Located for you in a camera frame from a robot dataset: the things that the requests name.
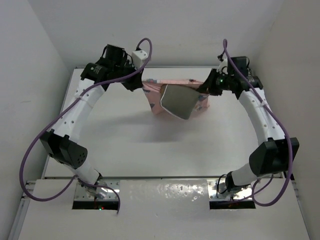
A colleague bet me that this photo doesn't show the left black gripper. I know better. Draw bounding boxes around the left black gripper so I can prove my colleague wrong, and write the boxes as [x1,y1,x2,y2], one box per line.
[111,58,142,91]

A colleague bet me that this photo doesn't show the pink cartoon pillowcase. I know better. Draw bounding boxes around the pink cartoon pillowcase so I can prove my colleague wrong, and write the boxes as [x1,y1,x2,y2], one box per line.
[142,78,210,120]

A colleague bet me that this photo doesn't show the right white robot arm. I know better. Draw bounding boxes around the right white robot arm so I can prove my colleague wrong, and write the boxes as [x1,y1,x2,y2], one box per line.
[197,56,300,192]

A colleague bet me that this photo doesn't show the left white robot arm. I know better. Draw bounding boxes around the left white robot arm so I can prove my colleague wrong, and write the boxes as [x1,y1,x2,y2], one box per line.
[40,44,149,185]

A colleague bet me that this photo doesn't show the white front cover board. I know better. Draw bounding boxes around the white front cover board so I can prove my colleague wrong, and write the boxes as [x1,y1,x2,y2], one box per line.
[19,180,309,240]

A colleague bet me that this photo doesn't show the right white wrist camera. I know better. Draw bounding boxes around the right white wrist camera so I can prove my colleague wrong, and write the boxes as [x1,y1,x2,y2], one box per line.
[216,57,228,75]

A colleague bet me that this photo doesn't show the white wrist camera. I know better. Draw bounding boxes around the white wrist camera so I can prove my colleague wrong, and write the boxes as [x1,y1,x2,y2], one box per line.
[216,57,228,75]
[131,50,149,69]

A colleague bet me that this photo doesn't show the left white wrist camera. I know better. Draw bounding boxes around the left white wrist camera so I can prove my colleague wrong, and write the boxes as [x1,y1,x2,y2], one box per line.
[131,50,149,69]

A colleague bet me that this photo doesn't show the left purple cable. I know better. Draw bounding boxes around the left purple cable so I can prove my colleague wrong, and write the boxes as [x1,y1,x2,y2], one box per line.
[19,37,153,215]

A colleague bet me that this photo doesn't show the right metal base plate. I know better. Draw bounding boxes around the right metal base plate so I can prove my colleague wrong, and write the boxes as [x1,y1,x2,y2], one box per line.
[207,178,252,202]

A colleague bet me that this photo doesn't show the metal base plate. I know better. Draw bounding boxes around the metal base plate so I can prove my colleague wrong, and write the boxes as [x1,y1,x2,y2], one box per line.
[207,178,252,202]
[74,179,120,202]

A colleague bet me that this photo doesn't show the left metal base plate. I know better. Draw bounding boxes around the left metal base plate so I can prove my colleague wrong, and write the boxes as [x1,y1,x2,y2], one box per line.
[74,179,120,202]

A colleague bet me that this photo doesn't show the left aluminium frame rail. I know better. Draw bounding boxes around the left aluminium frame rail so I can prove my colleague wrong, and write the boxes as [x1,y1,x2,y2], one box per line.
[7,192,31,240]

